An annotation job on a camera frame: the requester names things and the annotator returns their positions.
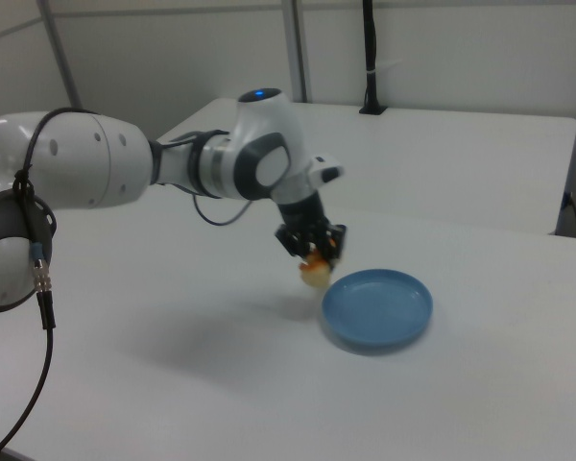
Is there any thin dark cable loop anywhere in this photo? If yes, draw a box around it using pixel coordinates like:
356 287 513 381
191 190 252 227

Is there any blue round plate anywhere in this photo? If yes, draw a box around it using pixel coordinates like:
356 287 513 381
321 267 435 357

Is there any grey partition post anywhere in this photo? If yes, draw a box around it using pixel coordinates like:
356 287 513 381
281 0 314 104

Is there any black camera pole with clamp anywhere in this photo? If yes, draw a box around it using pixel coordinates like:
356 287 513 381
358 0 390 117

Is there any black cable with metal connector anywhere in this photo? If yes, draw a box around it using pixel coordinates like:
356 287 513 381
0 107 100 461

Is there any orange glazed bread loaf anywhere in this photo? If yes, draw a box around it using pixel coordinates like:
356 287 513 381
299 255 333 290

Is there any black cable with blue plug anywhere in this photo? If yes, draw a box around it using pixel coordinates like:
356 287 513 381
562 190 576 239

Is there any white adjacent table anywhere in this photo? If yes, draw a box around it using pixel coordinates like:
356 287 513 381
156 98 576 237

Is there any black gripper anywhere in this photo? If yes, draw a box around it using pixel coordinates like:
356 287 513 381
274 190 349 272

